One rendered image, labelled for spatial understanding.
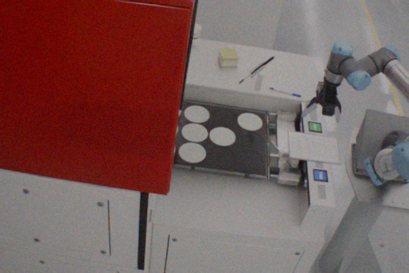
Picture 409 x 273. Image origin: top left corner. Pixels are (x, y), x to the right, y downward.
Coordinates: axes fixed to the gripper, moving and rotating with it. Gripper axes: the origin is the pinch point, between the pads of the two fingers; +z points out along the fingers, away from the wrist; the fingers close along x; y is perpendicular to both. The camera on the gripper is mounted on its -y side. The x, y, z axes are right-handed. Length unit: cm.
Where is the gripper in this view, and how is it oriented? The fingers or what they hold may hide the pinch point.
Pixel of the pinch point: (320, 121)
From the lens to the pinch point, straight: 205.8
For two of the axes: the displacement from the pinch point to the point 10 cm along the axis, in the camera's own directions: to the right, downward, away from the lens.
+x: -9.9, -1.4, -0.4
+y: 0.7, -6.9, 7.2
